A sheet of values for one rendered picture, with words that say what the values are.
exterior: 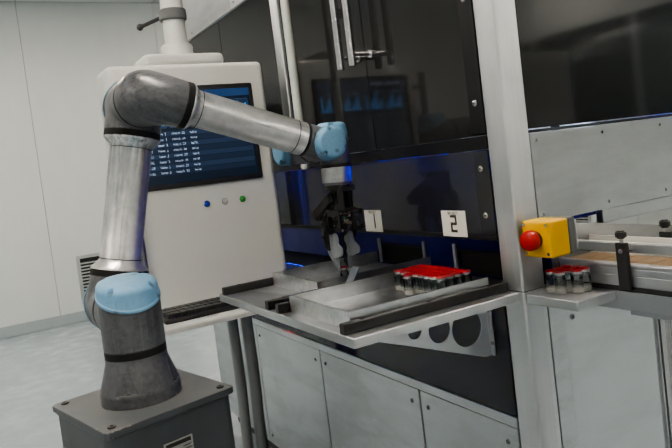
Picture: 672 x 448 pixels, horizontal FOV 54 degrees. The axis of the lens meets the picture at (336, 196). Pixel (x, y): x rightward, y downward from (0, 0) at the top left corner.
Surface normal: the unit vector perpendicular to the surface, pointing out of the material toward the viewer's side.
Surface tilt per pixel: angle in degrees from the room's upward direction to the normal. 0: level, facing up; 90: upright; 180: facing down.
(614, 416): 90
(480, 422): 90
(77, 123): 90
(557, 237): 90
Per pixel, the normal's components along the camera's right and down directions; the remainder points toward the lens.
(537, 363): 0.49, -0.01
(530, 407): -0.86, 0.13
